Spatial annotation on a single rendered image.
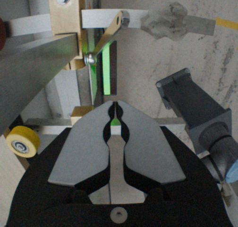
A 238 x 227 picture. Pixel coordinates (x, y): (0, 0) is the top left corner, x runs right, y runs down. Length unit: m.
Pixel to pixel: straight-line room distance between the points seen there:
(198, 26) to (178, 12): 0.05
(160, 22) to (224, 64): 1.30
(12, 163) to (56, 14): 0.40
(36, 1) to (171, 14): 0.43
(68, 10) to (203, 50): 1.21
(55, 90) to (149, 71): 0.82
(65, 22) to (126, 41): 0.90
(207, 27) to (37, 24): 0.30
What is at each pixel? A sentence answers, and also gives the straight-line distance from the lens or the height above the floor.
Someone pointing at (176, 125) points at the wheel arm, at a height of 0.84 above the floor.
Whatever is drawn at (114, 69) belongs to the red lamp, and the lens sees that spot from 0.43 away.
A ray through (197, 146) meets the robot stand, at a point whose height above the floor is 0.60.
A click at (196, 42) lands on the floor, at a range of 1.30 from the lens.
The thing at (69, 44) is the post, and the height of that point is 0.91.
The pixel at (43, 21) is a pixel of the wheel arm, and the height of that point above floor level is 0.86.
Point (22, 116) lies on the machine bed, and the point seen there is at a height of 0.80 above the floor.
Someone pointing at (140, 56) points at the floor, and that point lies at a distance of 1.16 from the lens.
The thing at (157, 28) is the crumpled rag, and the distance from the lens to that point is 0.26.
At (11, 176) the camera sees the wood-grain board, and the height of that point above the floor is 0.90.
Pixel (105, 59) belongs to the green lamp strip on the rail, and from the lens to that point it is 0.42.
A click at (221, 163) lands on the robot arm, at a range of 0.75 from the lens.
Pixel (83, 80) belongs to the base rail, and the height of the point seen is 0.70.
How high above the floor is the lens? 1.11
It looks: 58 degrees down
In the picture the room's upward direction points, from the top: 176 degrees clockwise
